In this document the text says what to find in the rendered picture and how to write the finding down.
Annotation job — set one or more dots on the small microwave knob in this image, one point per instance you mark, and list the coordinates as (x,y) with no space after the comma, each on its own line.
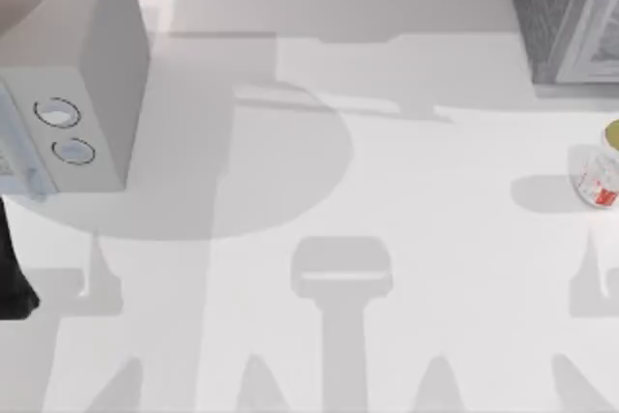
(73,151)

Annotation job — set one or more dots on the pale microwave oven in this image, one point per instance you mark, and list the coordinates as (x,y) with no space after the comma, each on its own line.
(106,45)

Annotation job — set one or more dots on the large microwave knob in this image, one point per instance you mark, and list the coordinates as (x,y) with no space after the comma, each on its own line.
(57,112)

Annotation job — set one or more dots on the grey cabinet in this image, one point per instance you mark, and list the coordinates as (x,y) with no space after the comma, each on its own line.
(546,11)

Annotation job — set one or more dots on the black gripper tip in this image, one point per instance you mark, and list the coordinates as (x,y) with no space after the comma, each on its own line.
(12,282)

